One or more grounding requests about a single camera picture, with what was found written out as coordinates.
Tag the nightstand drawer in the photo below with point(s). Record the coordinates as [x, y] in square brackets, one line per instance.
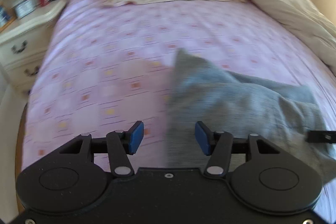
[22, 74]
[26, 45]

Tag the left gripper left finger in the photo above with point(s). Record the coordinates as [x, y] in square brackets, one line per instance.
[120, 144]

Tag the wooden picture frame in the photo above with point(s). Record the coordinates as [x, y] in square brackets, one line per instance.
[7, 17]

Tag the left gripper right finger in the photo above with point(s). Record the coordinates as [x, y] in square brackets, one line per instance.
[216, 145]

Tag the cream white nightstand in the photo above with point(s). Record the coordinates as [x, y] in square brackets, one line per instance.
[46, 17]

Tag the lower nightstand drawer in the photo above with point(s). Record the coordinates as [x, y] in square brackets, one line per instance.
[22, 74]

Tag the grey knit pants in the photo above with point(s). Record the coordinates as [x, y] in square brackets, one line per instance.
[241, 105]

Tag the pink patterned bed sheet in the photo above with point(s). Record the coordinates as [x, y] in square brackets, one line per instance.
[108, 67]

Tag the small white alarm clock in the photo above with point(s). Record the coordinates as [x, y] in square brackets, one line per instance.
[24, 8]

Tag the upper nightstand drawer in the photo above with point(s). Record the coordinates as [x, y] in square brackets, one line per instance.
[26, 45]

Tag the cream duvet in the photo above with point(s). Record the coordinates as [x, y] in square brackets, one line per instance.
[303, 20]

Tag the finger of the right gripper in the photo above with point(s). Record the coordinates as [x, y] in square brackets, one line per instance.
[321, 137]

